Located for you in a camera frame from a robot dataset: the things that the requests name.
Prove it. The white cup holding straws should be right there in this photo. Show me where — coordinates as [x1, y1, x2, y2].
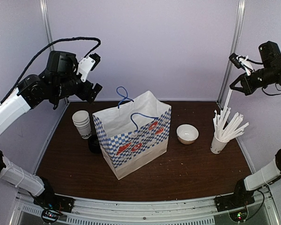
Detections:
[210, 136, 227, 154]

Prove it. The bundle of white wrapped straws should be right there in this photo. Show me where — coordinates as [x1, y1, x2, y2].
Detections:
[213, 108, 249, 143]

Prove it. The single white straw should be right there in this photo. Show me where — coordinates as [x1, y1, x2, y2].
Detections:
[221, 89, 232, 129]

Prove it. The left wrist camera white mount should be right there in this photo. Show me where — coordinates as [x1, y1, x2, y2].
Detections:
[76, 53, 101, 83]

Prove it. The aluminium front rail frame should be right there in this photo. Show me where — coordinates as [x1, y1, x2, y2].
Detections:
[10, 182, 281, 225]

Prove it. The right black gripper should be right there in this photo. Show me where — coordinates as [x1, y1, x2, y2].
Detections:
[231, 65, 281, 96]

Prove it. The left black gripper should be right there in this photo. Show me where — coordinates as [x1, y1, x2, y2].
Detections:
[52, 74, 102, 103]

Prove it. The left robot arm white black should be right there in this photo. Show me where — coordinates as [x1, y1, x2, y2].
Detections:
[0, 37, 102, 208]

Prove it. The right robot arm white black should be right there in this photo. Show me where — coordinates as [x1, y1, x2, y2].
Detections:
[229, 41, 281, 207]

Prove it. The stack of white paper cups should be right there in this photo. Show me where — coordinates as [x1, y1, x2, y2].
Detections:
[72, 110, 91, 139]

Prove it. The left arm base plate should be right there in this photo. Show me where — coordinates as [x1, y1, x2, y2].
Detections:
[32, 195, 74, 213]

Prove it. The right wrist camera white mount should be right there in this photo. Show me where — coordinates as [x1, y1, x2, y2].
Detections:
[229, 53, 254, 76]

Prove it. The right aluminium corner post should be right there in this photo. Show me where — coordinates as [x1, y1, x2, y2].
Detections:
[217, 0, 246, 106]

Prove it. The stack of black cup lids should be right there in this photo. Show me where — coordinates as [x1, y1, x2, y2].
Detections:
[88, 135, 102, 154]

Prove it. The checkered paper takeout bag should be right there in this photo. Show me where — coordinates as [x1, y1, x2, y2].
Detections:
[92, 90, 171, 180]

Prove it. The white ceramic bowl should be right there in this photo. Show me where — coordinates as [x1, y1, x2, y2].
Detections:
[176, 124, 199, 145]

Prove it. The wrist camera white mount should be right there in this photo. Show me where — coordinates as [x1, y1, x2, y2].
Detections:
[229, 53, 254, 76]
[76, 53, 101, 83]

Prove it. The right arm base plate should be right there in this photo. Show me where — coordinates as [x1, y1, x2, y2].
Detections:
[214, 194, 255, 212]

